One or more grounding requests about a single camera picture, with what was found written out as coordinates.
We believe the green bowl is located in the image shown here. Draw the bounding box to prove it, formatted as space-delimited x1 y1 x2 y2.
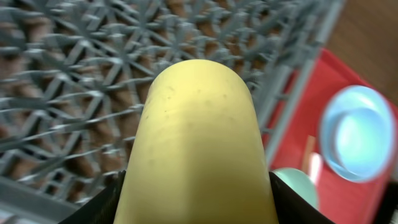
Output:
272 167 319 210

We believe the white plastic fork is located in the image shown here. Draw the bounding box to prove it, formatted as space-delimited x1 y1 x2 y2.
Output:
308 152 323 185

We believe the red plastic tray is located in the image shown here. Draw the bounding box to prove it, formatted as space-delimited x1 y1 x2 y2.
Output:
271 50 390 224

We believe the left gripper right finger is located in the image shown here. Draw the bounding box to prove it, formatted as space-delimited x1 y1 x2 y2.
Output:
269 172 334 224

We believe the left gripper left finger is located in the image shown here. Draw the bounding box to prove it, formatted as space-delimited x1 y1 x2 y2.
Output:
59 170 126 224

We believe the wooden chopstick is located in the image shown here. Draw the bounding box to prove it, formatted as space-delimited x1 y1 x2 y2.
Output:
301 136 316 174

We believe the large light blue plate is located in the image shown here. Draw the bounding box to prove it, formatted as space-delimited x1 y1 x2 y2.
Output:
319 85 397 182

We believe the yellow cup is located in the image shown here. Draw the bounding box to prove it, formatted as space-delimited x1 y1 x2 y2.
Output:
114 60 278 224

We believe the grey dishwasher rack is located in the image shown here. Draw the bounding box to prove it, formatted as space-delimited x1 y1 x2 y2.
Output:
1 0 343 223

